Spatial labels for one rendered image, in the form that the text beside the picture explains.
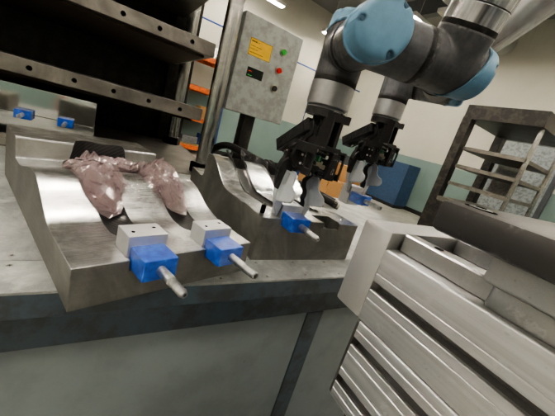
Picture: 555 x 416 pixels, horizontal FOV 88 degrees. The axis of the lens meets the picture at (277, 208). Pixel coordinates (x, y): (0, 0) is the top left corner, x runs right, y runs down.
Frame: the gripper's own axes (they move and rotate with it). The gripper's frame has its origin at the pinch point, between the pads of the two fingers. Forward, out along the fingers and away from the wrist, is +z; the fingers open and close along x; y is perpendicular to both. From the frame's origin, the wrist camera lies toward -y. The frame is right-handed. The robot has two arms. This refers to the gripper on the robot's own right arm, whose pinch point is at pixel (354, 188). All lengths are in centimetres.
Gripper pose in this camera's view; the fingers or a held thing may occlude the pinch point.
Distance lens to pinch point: 86.1
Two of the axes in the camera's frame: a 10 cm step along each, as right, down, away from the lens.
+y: 4.8, 3.6, -8.0
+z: -2.7, 9.3, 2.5
